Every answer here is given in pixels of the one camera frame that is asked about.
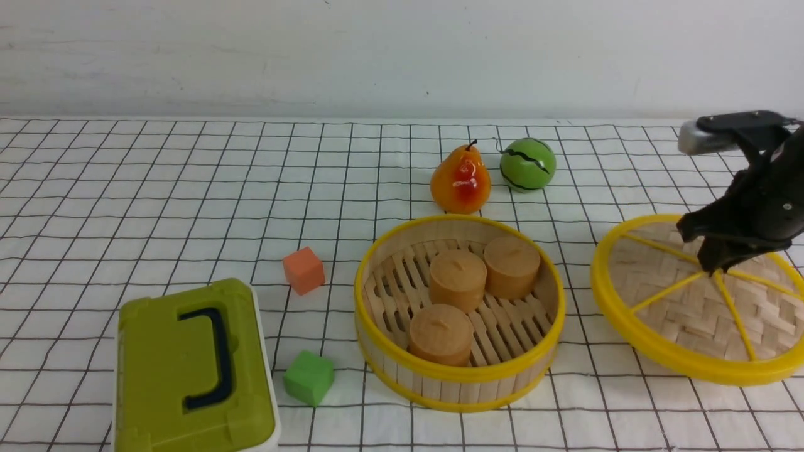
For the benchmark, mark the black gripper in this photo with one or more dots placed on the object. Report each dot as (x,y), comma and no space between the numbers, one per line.
(760,213)

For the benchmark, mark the yellow woven steamer lid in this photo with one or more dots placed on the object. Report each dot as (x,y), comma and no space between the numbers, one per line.
(742,327)

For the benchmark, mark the yellow bamboo steamer basket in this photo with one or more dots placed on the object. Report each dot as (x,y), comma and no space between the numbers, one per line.
(513,344)

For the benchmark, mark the back right wooden bun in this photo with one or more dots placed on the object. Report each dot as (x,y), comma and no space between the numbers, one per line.
(511,267)

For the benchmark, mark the wooden bun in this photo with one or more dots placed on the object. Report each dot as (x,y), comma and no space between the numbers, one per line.
(458,278)
(441,334)
(511,267)

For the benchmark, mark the green toy melon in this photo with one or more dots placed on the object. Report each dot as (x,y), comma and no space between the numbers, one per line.
(527,165)

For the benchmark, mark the back left wooden bun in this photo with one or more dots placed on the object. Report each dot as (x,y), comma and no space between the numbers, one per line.
(458,278)

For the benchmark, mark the orange toy pear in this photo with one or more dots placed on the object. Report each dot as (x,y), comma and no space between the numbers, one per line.
(461,184)

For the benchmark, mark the front wooden bun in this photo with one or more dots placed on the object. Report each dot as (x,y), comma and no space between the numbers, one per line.
(441,334)

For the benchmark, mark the orange foam cube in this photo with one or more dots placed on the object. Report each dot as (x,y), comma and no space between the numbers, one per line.
(304,271)

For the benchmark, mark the green foam cube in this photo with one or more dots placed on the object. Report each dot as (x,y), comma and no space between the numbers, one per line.
(309,378)

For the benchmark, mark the green lidded plastic box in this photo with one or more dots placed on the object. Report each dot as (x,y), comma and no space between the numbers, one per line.
(192,373)

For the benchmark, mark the white grid tablecloth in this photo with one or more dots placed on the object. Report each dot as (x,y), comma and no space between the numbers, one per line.
(94,213)

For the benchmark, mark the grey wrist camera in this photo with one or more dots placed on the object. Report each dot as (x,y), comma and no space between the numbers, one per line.
(751,131)

